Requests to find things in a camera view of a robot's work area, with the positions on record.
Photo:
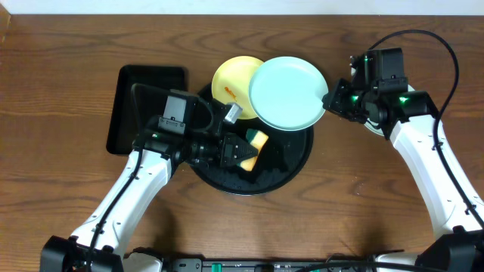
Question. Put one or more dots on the black round tray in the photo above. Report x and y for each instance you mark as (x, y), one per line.
(280, 160)

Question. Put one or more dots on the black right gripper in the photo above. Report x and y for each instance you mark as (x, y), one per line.
(341, 98)

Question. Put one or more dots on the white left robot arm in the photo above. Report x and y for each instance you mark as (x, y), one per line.
(165, 141)

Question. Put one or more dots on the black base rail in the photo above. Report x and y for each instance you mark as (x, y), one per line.
(264, 265)

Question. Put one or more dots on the yellow plate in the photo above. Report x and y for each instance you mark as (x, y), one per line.
(231, 82)

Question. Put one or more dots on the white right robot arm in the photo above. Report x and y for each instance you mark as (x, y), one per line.
(412, 123)

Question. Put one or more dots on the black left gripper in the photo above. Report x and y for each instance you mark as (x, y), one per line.
(228, 150)

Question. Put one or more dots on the black rectangular tray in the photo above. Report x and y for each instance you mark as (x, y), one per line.
(123, 126)

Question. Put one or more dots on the light green plate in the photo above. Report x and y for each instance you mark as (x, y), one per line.
(373, 128)
(287, 93)

